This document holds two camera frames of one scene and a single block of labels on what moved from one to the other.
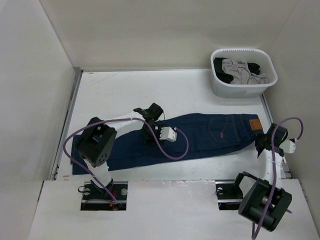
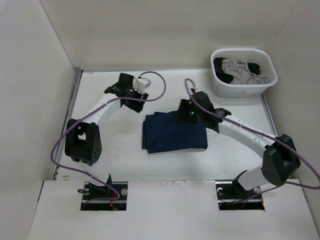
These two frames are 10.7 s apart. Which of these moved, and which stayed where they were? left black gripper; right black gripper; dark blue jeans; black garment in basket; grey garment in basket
Moved: right black gripper; dark blue jeans; left black gripper
Stayed: black garment in basket; grey garment in basket
